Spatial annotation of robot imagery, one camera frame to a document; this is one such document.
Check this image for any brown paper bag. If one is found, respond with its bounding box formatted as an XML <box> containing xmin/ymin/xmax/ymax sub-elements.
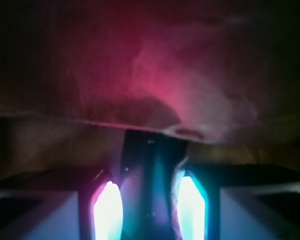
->
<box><xmin>0</xmin><ymin>0</ymin><xmax>300</xmax><ymax>179</ymax></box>

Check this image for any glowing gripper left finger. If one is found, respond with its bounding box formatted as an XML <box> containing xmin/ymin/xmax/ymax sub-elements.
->
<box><xmin>78</xmin><ymin>172</ymin><xmax>123</xmax><ymax>240</ymax></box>

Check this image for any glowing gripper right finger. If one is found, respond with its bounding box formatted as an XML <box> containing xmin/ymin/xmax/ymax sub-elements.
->
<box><xmin>172</xmin><ymin>167</ymin><xmax>221</xmax><ymax>240</ymax></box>

